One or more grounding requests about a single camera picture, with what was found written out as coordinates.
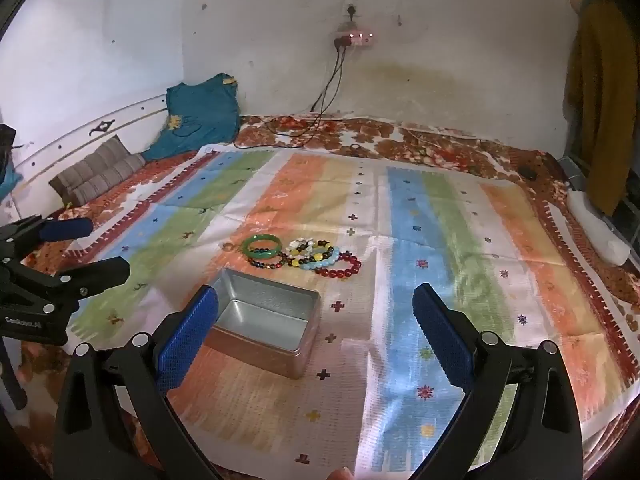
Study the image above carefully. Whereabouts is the multicolour glass bead bracelet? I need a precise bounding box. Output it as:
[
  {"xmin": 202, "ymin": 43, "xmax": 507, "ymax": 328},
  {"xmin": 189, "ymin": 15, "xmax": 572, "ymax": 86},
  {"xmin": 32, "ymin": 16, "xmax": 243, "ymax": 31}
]
[{"xmin": 247, "ymin": 251, "xmax": 291, "ymax": 270}]

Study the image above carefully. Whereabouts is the yellow and brown bead bracelet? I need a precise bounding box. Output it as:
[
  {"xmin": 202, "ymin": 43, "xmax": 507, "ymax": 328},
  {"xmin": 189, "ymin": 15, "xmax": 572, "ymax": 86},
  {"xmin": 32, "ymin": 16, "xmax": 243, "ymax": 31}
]
[{"xmin": 282, "ymin": 240, "xmax": 321, "ymax": 268}]

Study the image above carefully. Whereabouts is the red bead bracelet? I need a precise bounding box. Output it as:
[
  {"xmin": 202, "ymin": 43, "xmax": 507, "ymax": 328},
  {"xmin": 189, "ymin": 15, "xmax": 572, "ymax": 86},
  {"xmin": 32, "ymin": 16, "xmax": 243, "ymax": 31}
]
[{"xmin": 315, "ymin": 254, "xmax": 362, "ymax": 280}]

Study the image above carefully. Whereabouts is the brown floral bedsheet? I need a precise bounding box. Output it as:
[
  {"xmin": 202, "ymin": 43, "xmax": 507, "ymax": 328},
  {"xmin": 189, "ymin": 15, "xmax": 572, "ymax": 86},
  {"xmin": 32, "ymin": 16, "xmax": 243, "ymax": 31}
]
[{"xmin": 0, "ymin": 114, "xmax": 640, "ymax": 480}]

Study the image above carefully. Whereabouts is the grey metal frame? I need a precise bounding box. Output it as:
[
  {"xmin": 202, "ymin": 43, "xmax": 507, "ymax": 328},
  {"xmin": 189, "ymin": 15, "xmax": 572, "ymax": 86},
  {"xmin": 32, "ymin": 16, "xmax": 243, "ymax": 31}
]
[{"xmin": 557, "ymin": 156, "xmax": 586, "ymax": 191}]

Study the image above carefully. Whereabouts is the light blue bead bracelet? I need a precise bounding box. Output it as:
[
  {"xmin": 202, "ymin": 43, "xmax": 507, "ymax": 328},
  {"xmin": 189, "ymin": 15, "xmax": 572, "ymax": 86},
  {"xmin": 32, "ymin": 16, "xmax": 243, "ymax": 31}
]
[{"xmin": 302, "ymin": 245, "xmax": 343, "ymax": 273}]

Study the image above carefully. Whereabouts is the pink power strip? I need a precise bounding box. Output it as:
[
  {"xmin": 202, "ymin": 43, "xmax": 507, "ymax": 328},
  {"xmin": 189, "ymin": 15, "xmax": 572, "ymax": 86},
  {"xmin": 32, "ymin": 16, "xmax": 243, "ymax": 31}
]
[{"xmin": 332, "ymin": 30, "xmax": 375, "ymax": 48}]

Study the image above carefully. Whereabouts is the teal garment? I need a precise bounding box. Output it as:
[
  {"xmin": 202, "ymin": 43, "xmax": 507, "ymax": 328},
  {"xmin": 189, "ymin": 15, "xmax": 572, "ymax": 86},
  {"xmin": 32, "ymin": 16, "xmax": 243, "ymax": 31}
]
[{"xmin": 142, "ymin": 74, "xmax": 242, "ymax": 162}]

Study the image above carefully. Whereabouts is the black power cable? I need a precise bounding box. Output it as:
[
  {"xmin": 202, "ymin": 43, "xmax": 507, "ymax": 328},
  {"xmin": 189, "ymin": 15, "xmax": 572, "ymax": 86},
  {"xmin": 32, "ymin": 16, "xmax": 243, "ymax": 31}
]
[{"xmin": 235, "ymin": 42, "xmax": 351, "ymax": 150}]

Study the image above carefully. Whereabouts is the dark bag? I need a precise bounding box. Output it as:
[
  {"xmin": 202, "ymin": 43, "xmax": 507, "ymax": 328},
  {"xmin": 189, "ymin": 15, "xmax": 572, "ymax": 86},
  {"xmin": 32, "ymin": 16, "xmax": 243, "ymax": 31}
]
[{"xmin": 0, "ymin": 124, "xmax": 23, "ymax": 201}]

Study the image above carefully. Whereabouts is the white rolled cloth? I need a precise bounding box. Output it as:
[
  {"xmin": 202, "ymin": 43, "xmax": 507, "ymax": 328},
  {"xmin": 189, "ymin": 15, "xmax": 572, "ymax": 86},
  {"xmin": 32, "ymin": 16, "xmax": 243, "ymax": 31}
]
[{"xmin": 566, "ymin": 190, "xmax": 631, "ymax": 267}]

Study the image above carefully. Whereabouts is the white bed headboard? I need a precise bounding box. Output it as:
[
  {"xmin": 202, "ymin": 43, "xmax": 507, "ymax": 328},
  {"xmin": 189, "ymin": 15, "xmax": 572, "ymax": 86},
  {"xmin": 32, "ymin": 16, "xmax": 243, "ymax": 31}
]
[{"xmin": 0, "ymin": 92, "xmax": 171, "ymax": 221}]

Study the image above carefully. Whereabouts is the grey striped pillow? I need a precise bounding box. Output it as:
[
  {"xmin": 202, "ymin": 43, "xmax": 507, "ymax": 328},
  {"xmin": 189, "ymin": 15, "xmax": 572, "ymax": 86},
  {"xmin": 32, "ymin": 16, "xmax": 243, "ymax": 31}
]
[{"xmin": 48, "ymin": 135, "xmax": 147, "ymax": 206}]

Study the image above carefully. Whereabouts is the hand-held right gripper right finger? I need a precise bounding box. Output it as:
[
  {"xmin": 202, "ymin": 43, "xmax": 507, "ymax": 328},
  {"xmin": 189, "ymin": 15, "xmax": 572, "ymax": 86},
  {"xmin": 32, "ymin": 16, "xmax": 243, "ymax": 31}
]
[{"xmin": 412, "ymin": 282, "xmax": 586, "ymax": 480}]

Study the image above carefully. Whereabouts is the mustard hanging garment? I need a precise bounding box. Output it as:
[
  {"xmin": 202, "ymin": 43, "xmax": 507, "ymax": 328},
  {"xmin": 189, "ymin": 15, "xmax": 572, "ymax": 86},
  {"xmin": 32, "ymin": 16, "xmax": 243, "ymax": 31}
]
[{"xmin": 565, "ymin": 0, "xmax": 636, "ymax": 216}]

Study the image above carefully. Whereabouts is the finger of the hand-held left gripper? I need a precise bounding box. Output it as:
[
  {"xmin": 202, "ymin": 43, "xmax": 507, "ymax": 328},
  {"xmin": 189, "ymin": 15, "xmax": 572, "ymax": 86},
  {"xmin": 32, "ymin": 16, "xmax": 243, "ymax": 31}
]
[
  {"xmin": 0, "ymin": 215, "xmax": 94, "ymax": 261},
  {"xmin": 0, "ymin": 256, "xmax": 132, "ymax": 314}
]

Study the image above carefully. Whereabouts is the colourful striped mat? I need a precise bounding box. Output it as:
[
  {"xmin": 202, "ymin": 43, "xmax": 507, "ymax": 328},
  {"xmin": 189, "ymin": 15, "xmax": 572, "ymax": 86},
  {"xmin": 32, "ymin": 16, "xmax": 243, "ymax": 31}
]
[{"xmin": 65, "ymin": 145, "xmax": 628, "ymax": 480}]

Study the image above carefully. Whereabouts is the clear plastic tray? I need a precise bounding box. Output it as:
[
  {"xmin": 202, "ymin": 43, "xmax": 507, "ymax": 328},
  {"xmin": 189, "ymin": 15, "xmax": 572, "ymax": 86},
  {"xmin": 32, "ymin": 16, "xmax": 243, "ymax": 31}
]
[{"xmin": 202, "ymin": 267, "xmax": 322, "ymax": 380}]

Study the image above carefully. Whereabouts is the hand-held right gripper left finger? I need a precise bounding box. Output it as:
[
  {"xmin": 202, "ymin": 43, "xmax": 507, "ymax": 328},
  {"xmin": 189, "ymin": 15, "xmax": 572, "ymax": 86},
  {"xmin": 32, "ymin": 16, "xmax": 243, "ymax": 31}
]
[{"xmin": 52, "ymin": 284, "xmax": 221, "ymax": 480}]

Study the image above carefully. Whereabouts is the green jade bangle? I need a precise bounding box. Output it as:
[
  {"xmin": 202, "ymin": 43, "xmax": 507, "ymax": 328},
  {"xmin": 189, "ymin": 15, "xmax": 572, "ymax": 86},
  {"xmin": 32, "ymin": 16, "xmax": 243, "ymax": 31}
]
[{"xmin": 242, "ymin": 235, "xmax": 283, "ymax": 259}]

